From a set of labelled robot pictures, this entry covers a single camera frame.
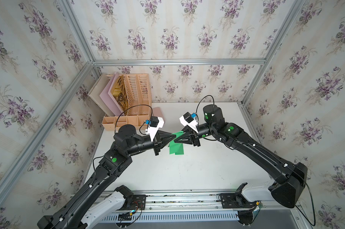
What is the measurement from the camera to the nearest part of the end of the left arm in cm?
51

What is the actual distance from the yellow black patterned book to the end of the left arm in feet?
1.77

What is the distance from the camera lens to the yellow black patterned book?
3.16 ft
